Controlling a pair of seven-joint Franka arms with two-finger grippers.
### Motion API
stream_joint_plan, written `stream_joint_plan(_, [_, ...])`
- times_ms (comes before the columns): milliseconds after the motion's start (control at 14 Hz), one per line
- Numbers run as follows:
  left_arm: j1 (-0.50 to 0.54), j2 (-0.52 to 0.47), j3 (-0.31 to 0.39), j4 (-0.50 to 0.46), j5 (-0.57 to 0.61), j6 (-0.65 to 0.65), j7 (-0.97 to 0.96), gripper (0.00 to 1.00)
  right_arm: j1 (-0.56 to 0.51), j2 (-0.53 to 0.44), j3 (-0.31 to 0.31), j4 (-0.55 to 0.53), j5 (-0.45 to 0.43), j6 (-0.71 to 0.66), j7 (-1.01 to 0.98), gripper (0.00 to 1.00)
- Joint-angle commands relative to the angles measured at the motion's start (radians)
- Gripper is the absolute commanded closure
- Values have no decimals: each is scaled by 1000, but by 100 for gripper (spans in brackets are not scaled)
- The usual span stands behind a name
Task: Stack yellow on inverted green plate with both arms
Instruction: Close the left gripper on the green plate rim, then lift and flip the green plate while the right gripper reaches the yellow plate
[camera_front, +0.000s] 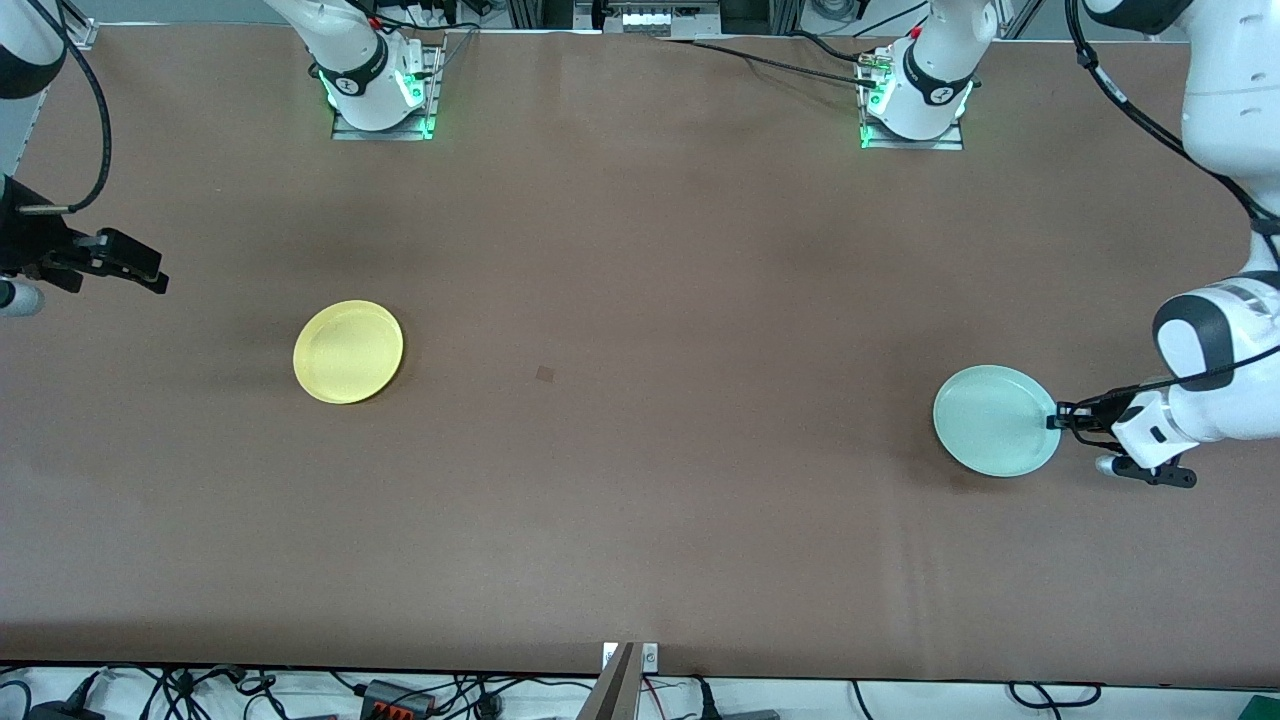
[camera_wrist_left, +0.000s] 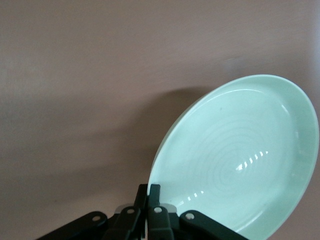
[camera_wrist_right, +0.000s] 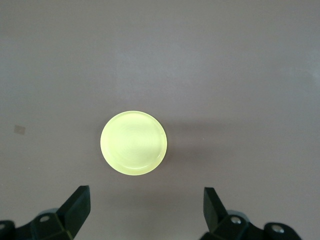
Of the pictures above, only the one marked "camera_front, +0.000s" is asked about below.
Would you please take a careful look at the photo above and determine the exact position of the yellow plate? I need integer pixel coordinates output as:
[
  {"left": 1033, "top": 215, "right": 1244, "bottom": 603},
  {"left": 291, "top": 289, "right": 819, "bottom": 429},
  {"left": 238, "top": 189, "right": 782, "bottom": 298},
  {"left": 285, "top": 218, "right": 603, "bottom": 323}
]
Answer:
[{"left": 292, "top": 300, "right": 405, "bottom": 406}]

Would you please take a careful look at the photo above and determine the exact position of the perforated metal table rail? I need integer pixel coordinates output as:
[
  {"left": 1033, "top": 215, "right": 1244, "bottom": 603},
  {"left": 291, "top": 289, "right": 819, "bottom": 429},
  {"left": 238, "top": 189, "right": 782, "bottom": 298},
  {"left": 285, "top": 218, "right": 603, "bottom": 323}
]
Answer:
[{"left": 15, "top": 45, "right": 71, "bottom": 181}]

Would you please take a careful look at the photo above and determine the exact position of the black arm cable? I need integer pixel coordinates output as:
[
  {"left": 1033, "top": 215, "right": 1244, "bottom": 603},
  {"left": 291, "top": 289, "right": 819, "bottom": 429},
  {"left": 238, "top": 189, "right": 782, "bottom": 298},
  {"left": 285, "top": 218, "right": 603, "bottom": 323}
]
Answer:
[
  {"left": 15, "top": 0, "right": 113, "bottom": 216},
  {"left": 1055, "top": 0, "right": 1280, "bottom": 426}
]

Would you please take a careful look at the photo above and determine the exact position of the short black table cable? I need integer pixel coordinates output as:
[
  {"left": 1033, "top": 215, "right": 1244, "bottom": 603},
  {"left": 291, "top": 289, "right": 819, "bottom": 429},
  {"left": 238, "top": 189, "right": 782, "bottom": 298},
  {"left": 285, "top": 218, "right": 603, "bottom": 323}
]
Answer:
[{"left": 785, "top": 28, "right": 871, "bottom": 66}]

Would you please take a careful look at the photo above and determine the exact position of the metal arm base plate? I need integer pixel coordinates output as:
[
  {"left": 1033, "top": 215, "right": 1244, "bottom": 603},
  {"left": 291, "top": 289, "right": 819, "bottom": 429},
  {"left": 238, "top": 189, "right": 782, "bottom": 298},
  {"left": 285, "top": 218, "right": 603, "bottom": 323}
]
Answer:
[
  {"left": 330, "top": 40, "right": 443, "bottom": 142},
  {"left": 858, "top": 50, "right": 967, "bottom": 153}
]

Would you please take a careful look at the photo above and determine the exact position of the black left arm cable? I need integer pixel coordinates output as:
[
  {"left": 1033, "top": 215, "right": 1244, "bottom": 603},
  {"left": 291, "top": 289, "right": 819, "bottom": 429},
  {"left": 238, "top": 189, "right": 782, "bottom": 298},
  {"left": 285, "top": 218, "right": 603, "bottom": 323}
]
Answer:
[{"left": 1055, "top": 0, "right": 1280, "bottom": 426}]

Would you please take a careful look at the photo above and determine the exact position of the pale green plate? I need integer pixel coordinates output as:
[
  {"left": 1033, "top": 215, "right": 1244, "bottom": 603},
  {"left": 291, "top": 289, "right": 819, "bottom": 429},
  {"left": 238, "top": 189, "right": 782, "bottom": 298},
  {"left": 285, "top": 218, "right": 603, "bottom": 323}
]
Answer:
[{"left": 932, "top": 364, "right": 1062, "bottom": 479}]

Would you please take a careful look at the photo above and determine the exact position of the brown wooden beam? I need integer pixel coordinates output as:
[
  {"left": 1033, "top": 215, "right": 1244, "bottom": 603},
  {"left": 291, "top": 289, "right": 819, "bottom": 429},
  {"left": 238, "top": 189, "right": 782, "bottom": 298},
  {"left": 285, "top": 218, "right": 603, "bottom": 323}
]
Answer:
[{"left": 577, "top": 642, "right": 644, "bottom": 720}]

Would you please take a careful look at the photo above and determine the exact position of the black looped floor cable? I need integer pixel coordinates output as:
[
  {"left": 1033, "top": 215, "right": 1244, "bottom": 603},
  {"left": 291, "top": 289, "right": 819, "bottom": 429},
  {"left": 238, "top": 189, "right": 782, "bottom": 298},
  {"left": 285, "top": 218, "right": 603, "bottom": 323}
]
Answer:
[{"left": 1008, "top": 681, "right": 1103, "bottom": 711}]

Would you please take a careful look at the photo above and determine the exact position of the aluminium corner bracket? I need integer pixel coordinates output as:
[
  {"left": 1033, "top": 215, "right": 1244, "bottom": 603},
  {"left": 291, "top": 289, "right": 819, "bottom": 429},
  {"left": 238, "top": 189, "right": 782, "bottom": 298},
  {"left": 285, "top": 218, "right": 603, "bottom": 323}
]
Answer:
[{"left": 55, "top": 0, "right": 99, "bottom": 51}]

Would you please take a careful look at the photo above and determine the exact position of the thin grey cable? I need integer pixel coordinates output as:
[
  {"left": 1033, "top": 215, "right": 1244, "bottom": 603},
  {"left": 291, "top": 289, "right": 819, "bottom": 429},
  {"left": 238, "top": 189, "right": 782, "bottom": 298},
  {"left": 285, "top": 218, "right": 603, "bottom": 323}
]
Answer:
[{"left": 436, "top": 28, "right": 481, "bottom": 101}]

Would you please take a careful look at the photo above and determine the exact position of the black orange power adapter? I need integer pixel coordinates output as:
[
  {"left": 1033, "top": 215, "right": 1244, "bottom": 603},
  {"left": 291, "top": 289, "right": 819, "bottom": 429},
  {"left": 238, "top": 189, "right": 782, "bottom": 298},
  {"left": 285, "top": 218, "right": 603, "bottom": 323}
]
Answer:
[{"left": 358, "top": 679, "right": 438, "bottom": 720}]

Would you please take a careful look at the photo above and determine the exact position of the metal bracket with white connectors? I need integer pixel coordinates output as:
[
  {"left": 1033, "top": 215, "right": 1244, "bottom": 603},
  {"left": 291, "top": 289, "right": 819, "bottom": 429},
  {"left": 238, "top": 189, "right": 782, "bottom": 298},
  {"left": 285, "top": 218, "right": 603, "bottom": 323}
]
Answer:
[{"left": 575, "top": 0, "right": 721, "bottom": 37}]

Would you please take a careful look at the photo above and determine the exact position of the long black table cable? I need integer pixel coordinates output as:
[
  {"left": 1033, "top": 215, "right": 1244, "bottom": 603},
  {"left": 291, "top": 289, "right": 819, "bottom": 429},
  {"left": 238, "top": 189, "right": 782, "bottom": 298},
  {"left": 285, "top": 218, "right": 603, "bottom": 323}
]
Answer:
[{"left": 660, "top": 36, "right": 881, "bottom": 91}]

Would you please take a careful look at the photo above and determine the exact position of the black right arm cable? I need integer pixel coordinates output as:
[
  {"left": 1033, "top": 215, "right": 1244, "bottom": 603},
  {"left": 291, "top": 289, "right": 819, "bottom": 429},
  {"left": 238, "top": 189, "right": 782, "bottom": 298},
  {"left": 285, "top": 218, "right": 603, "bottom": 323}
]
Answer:
[{"left": 15, "top": 0, "right": 113, "bottom": 216}]

